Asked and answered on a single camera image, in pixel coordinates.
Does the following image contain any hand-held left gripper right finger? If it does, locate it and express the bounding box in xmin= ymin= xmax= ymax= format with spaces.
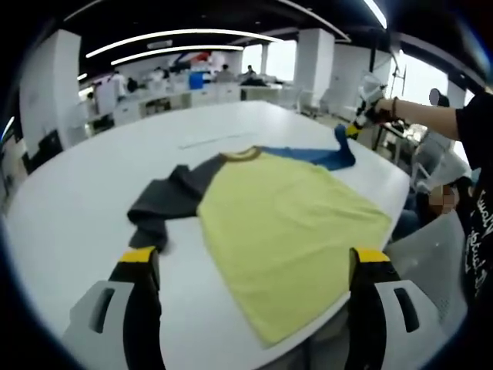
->
xmin=347 ymin=246 xmax=456 ymax=370

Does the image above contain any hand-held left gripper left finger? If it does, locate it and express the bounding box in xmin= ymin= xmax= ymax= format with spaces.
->
xmin=61 ymin=246 xmax=166 ymax=370

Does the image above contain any yellow blue grey garment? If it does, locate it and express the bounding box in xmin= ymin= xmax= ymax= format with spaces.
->
xmin=126 ymin=124 xmax=393 ymax=350

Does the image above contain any person's right hand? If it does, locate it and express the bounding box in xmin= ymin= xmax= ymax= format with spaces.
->
xmin=368 ymin=97 xmax=398 ymax=125

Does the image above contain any black tripod stand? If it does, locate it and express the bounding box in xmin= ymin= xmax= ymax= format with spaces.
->
xmin=387 ymin=53 xmax=410 ymax=98

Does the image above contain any narrow white pillar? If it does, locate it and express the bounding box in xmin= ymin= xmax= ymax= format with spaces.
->
xmin=294 ymin=29 xmax=336 ymax=113

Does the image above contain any grey mesh chair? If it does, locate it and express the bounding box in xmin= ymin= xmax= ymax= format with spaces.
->
xmin=384 ymin=214 xmax=473 ymax=338

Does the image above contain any white office chair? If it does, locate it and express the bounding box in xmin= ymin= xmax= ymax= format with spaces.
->
xmin=412 ymin=133 xmax=471 ymax=193

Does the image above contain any person's black printed t-shirt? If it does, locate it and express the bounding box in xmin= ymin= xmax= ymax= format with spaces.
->
xmin=454 ymin=90 xmax=493 ymax=309

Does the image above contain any white cabinet row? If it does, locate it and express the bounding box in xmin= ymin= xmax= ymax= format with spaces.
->
xmin=92 ymin=82 xmax=244 ymax=125

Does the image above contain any short ceiling light strip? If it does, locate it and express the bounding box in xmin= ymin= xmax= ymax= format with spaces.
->
xmin=110 ymin=45 xmax=244 ymax=66

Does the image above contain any long ceiling light strip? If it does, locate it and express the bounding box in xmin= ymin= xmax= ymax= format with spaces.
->
xmin=85 ymin=29 xmax=285 ymax=59

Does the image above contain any white tall cabinet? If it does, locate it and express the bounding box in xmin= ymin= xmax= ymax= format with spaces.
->
xmin=97 ymin=79 xmax=117 ymax=113

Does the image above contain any wide white pillar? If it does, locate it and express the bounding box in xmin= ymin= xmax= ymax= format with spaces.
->
xmin=18 ymin=29 xmax=82 ymax=150

